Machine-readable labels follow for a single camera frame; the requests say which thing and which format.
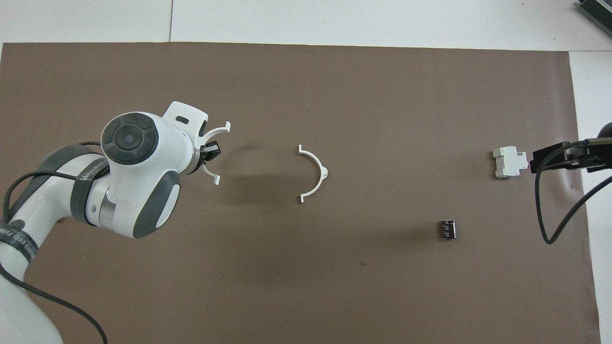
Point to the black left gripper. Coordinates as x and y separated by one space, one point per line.
210 152

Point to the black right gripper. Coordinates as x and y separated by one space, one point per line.
593 153

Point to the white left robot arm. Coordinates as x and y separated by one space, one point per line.
138 172

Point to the white circuit breaker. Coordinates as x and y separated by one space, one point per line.
507 162

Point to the dark cylindrical capacitor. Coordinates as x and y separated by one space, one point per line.
448 230

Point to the grey ribbed device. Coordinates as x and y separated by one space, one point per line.
597 13

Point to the brown table mat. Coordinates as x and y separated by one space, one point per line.
334 286

